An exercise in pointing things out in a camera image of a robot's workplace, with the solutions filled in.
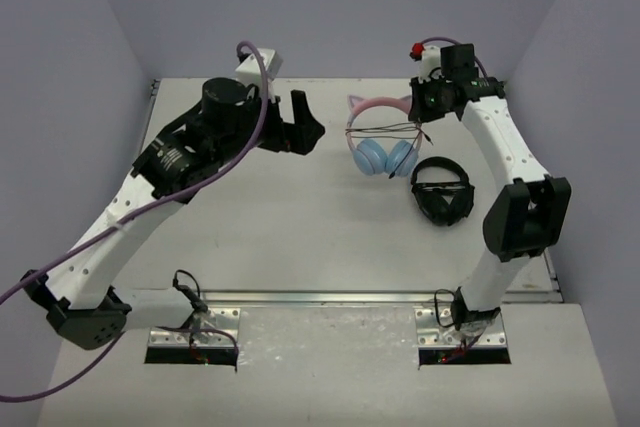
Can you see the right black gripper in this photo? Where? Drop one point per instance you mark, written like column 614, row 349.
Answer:
column 421, row 111

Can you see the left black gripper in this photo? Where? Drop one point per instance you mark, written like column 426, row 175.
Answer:
column 279, row 128

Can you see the pink blue cat-ear headphones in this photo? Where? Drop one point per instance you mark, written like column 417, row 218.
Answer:
column 369, row 156

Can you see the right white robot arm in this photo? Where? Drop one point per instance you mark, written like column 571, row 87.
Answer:
column 528, row 213

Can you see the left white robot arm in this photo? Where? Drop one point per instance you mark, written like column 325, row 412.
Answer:
column 78, row 295

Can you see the black headphones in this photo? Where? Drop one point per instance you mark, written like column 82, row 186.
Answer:
column 444, row 203

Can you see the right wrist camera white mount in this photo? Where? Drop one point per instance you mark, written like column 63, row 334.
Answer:
column 428, row 58

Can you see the aluminium table rail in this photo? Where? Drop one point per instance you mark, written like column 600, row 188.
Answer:
column 310, row 297

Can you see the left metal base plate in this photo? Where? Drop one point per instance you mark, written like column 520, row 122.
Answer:
column 220, row 329

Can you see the metal base plate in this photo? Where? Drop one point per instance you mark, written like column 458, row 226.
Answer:
column 430, row 334
column 220, row 329

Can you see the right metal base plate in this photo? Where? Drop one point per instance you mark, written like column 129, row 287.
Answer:
column 430, row 334

